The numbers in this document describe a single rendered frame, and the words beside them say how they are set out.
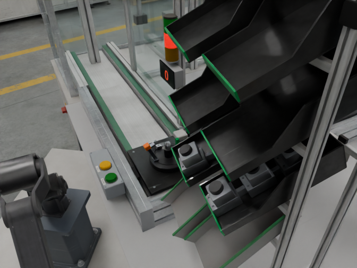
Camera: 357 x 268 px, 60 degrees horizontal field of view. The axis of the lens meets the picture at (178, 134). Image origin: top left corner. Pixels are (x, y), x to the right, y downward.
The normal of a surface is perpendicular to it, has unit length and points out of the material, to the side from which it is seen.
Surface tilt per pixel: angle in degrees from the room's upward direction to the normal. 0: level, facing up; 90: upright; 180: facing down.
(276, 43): 25
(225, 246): 45
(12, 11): 89
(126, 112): 0
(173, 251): 0
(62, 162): 0
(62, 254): 90
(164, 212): 90
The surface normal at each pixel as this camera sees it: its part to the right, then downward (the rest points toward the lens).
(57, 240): -0.16, 0.62
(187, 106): -0.43, -0.63
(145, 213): 0.45, 0.54
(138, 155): -0.03, -0.79
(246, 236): -0.69, -0.42
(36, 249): 0.28, -0.11
